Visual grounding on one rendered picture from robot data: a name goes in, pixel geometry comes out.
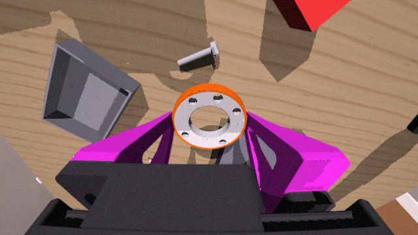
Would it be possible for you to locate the red cube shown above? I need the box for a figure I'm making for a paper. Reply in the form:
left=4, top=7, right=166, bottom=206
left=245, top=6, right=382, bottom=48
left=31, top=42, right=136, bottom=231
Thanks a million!
left=273, top=0, right=351, bottom=32

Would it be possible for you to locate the white flange with orange rim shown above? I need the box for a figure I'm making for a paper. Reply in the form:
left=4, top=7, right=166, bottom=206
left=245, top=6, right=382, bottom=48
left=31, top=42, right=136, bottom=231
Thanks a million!
left=172, top=84, right=247, bottom=149

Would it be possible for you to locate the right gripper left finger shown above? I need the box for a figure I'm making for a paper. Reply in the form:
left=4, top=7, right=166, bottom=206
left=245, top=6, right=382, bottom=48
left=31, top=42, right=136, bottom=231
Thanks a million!
left=70, top=112, right=174, bottom=164

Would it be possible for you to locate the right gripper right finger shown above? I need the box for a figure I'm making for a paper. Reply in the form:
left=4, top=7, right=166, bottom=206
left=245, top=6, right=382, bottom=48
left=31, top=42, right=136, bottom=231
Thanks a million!
left=244, top=112, right=350, bottom=213

